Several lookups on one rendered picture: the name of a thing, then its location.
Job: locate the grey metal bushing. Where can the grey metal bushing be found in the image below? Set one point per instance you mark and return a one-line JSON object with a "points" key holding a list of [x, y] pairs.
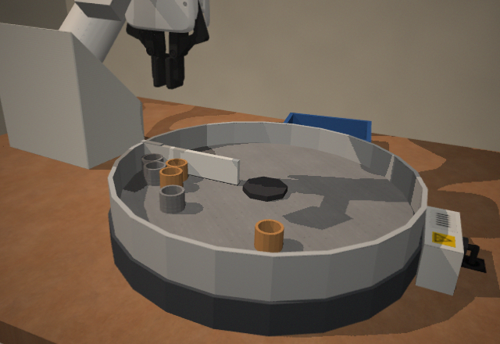
{"points": [[152, 175], [149, 158], [173, 199]]}

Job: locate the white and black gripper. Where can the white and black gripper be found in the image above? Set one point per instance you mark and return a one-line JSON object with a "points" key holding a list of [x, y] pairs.
{"points": [[178, 19]]}

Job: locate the bronze bushing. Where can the bronze bushing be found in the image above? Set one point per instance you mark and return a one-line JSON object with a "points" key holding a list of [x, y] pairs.
{"points": [[181, 163], [265, 238], [171, 176]]}

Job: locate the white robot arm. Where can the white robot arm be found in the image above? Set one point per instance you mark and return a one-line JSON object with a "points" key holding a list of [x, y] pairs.
{"points": [[98, 35]]}

